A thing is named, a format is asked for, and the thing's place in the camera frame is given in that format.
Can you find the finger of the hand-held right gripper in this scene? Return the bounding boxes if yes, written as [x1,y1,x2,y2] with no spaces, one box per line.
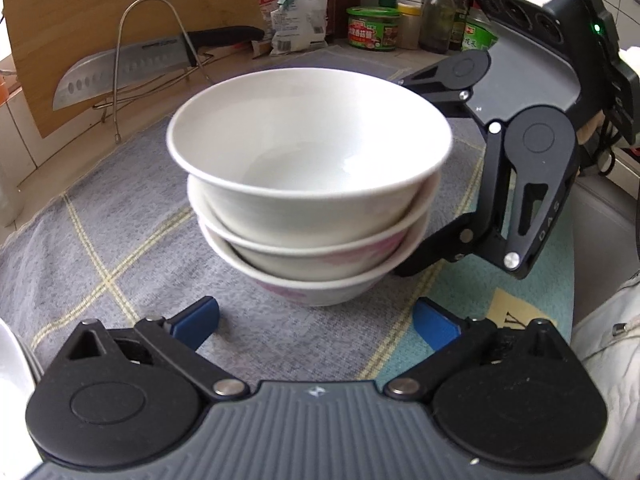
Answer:
[392,122,577,282]
[397,61,474,119]

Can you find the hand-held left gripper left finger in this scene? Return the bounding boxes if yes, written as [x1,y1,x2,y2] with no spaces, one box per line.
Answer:
[67,296,251,402]

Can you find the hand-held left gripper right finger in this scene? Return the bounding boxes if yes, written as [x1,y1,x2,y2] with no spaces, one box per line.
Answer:
[384,297,576,404]

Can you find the white bowl with pink pattern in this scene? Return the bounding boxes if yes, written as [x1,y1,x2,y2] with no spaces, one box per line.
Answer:
[186,172,443,283]
[197,210,431,308]

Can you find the plain white bowl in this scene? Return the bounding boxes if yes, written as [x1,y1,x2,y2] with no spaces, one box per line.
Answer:
[166,67,453,226]

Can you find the white fruit print plate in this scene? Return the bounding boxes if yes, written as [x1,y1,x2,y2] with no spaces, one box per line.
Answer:
[0,317,43,413]

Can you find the bottle with green label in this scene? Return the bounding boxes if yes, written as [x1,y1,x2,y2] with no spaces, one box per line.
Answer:
[462,7,501,53]

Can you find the jar with yellow lid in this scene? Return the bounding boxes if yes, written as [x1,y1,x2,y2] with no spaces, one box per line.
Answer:
[397,2,423,51]

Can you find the dark bottle with red cap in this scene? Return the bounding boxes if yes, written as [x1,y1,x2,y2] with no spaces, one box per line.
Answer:
[419,0,458,55]

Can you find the dark sauce bottle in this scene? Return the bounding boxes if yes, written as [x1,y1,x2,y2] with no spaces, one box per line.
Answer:
[450,0,481,51]

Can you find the green tin with red label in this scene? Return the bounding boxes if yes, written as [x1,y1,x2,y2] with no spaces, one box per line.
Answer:
[346,6,402,53]

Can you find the grey and teal plaid mat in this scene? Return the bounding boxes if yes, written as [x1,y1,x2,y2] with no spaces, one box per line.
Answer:
[0,45,576,386]

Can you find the crumpled white bag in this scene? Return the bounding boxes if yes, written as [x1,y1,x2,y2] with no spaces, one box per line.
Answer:
[270,0,333,56]

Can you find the person's white jacket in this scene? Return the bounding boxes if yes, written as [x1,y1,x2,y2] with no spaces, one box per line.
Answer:
[570,270,640,480]

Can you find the white bag with red label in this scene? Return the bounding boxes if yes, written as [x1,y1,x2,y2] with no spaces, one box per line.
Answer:
[255,0,301,56]

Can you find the wooden cutting board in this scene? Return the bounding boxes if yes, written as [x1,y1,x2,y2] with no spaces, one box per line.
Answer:
[0,0,266,138]

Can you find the metal wire rack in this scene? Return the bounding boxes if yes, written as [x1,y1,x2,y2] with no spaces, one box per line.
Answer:
[92,0,216,143]

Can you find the kitchen knife with black handle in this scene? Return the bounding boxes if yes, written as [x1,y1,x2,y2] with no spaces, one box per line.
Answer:
[52,26,266,111]

